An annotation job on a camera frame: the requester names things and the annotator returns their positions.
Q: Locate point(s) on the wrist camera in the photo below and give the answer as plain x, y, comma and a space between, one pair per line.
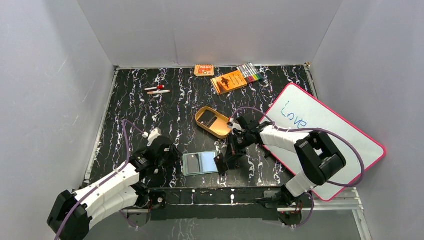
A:
154, 134
233, 125

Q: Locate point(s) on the set of coloured markers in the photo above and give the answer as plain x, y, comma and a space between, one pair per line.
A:
250, 73

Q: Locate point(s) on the orange book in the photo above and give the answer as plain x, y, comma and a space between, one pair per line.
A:
228, 82

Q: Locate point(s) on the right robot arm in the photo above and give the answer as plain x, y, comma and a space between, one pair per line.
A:
319, 157

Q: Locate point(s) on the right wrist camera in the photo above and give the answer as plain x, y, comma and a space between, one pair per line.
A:
233, 125

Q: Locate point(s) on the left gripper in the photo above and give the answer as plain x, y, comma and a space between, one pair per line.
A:
168, 153

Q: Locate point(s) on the mint green card holder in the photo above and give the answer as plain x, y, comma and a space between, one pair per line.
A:
207, 163

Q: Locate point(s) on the black base frame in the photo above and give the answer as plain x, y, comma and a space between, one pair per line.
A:
264, 203

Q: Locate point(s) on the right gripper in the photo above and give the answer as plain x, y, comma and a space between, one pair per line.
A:
233, 150

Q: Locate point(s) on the small orange card box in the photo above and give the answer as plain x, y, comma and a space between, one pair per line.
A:
204, 70

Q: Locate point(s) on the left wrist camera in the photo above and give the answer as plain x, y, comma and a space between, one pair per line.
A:
154, 134

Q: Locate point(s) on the red capped marker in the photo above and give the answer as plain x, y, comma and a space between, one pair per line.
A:
159, 87

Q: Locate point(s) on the tan oval tray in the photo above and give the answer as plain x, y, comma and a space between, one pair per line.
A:
219, 129

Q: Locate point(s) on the white pink marker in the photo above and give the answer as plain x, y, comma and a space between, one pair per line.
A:
158, 92

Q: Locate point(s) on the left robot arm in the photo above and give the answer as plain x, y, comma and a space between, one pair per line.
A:
74, 214

